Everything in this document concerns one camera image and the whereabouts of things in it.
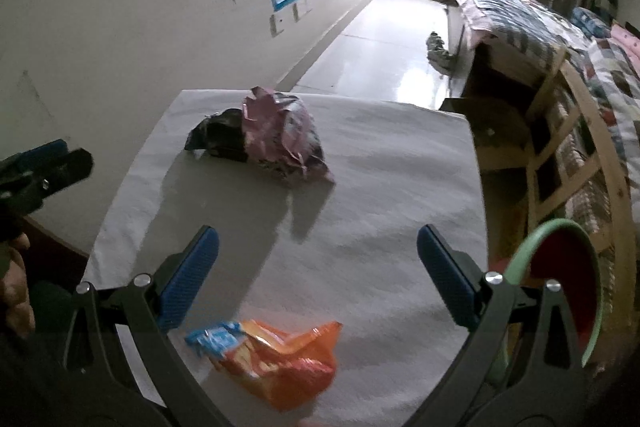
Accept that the orange snack bag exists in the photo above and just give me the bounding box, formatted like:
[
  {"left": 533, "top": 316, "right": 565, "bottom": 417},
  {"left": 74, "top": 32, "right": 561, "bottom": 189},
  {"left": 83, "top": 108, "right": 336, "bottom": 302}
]
[{"left": 185, "top": 319, "right": 344, "bottom": 412}]

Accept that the pair of shoes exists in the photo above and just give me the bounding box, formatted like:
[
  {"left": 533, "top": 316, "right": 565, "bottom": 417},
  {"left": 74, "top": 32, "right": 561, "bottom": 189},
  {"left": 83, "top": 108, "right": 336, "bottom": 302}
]
[{"left": 425, "top": 32, "right": 454, "bottom": 70}]

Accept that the brown cardboard box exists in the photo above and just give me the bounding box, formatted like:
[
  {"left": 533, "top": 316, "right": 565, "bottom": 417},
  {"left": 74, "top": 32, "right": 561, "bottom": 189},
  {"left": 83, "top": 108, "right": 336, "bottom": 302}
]
[{"left": 440, "top": 97, "right": 534, "bottom": 170}]

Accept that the patchwork quilt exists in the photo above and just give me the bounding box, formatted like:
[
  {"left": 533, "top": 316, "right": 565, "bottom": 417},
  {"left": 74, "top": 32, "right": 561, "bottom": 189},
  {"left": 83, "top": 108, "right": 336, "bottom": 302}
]
[{"left": 445, "top": 0, "right": 640, "bottom": 168}]

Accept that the pink snack bag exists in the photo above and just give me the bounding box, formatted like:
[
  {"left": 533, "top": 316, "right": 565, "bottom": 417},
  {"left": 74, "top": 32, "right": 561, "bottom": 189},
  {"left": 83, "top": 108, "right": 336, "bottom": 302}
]
[{"left": 241, "top": 87, "right": 336, "bottom": 185}]

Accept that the person's left hand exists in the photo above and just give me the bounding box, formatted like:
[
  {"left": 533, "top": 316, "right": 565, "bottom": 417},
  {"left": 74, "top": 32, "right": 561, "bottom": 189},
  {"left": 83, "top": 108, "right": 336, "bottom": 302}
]
[{"left": 0, "top": 232, "right": 37, "bottom": 339}]

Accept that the dark crumpled wrapper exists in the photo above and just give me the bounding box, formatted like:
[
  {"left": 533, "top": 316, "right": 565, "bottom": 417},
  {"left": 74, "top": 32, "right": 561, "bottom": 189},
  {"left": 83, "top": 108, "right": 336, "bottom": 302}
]
[{"left": 184, "top": 108, "right": 248, "bottom": 160}]

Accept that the white tablecloth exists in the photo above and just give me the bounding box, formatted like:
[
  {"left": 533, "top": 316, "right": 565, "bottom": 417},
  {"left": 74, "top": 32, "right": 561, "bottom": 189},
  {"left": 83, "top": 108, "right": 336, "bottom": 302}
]
[{"left": 82, "top": 89, "right": 490, "bottom": 427}]

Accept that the green rimmed red bin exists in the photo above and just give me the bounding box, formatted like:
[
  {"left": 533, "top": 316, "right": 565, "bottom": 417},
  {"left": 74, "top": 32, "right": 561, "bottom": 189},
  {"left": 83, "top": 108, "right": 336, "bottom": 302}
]
[{"left": 487, "top": 218, "right": 601, "bottom": 388}]

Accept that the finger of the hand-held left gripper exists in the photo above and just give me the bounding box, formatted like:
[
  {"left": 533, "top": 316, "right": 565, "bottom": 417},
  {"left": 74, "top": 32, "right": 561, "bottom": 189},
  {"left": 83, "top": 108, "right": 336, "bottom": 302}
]
[
  {"left": 14, "top": 148, "right": 94, "bottom": 214},
  {"left": 0, "top": 139, "right": 69, "bottom": 178}
]

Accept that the wooden bed frame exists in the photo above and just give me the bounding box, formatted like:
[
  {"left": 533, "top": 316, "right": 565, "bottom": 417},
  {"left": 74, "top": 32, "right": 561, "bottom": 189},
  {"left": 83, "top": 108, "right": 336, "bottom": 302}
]
[{"left": 470, "top": 42, "right": 633, "bottom": 358}]

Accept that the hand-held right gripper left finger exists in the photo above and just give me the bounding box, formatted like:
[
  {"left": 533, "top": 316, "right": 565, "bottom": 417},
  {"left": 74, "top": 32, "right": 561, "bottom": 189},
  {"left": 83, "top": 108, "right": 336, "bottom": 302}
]
[{"left": 62, "top": 225, "right": 236, "bottom": 427}]

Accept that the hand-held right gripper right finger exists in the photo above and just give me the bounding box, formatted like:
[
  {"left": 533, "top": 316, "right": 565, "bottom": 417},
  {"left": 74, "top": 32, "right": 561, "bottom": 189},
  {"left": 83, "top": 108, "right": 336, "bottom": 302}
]
[{"left": 400, "top": 224, "right": 589, "bottom": 427}]

